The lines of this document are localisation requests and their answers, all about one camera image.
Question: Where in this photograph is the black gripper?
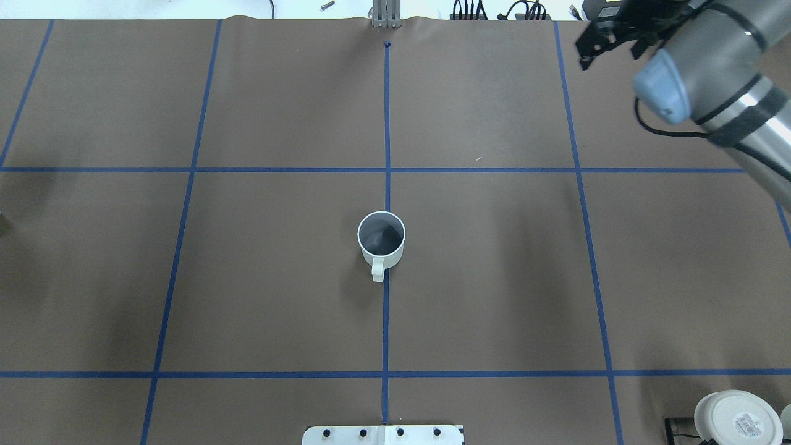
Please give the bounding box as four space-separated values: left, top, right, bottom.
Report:
575 1 693 71

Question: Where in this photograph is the white ribbed mug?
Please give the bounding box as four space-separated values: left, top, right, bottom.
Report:
356 211 407 282

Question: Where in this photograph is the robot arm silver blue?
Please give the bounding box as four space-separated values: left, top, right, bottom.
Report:
575 1 790 210

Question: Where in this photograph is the white cup on rack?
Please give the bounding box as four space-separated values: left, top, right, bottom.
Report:
694 389 784 444
780 404 791 444

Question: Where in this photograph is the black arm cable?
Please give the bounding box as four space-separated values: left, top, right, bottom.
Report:
634 96 711 138

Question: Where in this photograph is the aluminium frame post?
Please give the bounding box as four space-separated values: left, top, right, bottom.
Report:
369 0 403 29

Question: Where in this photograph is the black wire cup rack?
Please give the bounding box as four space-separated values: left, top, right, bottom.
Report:
664 417 709 445

